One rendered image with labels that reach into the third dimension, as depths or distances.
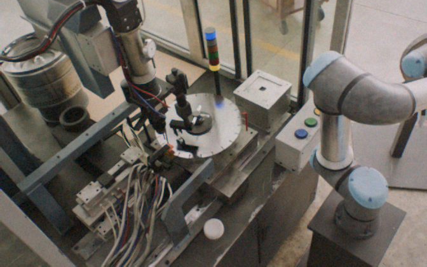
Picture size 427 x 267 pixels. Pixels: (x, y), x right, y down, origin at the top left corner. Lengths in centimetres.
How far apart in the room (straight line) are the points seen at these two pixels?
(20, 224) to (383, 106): 77
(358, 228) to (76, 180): 110
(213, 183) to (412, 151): 156
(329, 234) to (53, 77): 125
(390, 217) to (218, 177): 61
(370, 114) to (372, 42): 257
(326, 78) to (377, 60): 234
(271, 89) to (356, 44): 190
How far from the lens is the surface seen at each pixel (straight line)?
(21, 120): 206
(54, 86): 173
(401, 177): 249
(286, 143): 139
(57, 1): 110
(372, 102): 90
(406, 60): 127
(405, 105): 94
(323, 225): 139
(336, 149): 117
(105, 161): 156
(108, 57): 105
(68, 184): 167
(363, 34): 354
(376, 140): 263
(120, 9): 94
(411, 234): 233
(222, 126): 138
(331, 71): 94
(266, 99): 155
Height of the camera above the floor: 198
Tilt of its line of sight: 46 degrees down
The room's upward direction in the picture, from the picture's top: 9 degrees counter-clockwise
